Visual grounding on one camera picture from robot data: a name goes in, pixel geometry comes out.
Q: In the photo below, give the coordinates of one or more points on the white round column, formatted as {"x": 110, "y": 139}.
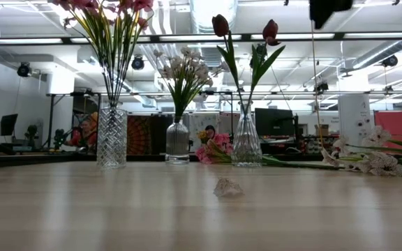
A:
{"x": 356, "y": 115}

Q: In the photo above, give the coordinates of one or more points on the diamond-cut cylinder glass vase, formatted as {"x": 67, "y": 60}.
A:
{"x": 112, "y": 139}

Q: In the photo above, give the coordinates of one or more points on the black aluminium table frame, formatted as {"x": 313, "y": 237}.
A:
{"x": 30, "y": 161}

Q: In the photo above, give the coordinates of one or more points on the fallen white spotted petal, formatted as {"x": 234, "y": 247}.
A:
{"x": 227, "y": 188}

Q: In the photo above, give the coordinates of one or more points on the small black monitor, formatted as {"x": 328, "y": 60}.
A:
{"x": 8, "y": 123}

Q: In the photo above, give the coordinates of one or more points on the black panel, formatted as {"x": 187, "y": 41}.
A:
{"x": 159, "y": 134}

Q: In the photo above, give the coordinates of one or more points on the person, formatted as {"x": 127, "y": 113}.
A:
{"x": 210, "y": 129}
{"x": 86, "y": 129}

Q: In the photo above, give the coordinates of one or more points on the ribbed glass bottle vase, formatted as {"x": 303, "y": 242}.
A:
{"x": 177, "y": 143}

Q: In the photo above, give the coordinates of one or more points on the black ceiling spotlight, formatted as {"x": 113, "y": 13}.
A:
{"x": 137, "y": 63}
{"x": 24, "y": 69}
{"x": 390, "y": 61}
{"x": 322, "y": 87}
{"x": 262, "y": 49}

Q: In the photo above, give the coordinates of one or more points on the pink artificial flower bunch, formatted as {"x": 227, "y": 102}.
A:
{"x": 220, "y": 139}
{"x": 98, "y": 42}
{"x": 141, "y": 5}

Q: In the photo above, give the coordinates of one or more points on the black overhead frame bar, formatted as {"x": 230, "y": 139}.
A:
{"x": 155, "y": 38}

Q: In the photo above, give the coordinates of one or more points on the red partition wall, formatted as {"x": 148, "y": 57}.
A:
{"x": 396, "y": 125}

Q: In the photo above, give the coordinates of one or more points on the flared glass carafe vase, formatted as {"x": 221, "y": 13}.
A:
{"x": 246, "y": 150}

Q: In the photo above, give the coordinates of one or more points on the large black monitor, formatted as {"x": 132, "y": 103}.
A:
{"x": 274, "y": 122}

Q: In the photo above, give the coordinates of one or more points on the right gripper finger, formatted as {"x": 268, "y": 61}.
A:
{"x": 326, "y": 8}

